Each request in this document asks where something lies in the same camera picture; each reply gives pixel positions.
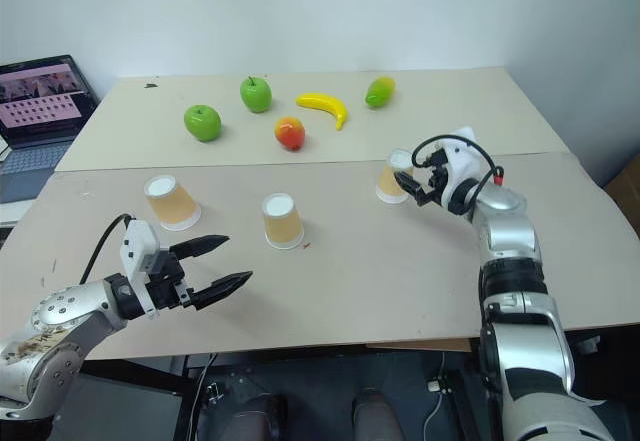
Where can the black metal table frame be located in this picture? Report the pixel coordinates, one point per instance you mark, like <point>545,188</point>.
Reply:
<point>300,361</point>

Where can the red yellow toy peach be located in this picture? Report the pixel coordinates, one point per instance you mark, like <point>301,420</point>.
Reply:
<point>290,133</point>

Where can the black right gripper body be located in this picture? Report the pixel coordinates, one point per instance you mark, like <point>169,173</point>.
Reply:
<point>436,176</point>

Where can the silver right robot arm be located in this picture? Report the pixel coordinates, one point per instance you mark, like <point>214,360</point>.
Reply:
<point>515,271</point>

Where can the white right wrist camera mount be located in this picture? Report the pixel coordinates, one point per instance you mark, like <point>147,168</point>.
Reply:
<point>465,161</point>

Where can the tan paper cup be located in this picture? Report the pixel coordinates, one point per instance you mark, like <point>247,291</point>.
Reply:
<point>282,223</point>
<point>387,186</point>
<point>172,206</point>

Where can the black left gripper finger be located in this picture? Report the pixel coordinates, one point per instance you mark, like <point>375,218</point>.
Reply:
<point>222,285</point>
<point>202,245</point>

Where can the yellow toy banana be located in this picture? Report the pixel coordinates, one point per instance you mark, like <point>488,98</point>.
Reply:
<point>325,103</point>

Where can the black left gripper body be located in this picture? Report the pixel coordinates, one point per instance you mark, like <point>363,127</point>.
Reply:
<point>167,286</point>

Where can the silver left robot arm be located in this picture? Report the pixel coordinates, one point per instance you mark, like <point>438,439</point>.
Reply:
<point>60,311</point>

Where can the open grey laptop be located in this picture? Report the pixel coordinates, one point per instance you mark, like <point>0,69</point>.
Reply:
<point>40,111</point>

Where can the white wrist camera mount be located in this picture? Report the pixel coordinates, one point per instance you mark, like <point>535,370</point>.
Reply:
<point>141,241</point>
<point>465,161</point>

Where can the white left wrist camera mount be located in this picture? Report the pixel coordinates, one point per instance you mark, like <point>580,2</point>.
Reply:
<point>141,241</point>

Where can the green yellow toy mango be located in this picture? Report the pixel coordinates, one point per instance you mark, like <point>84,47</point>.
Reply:
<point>379,92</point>

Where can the green toy apple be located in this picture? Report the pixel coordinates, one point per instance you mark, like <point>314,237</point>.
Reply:
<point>256,95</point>
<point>202,123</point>

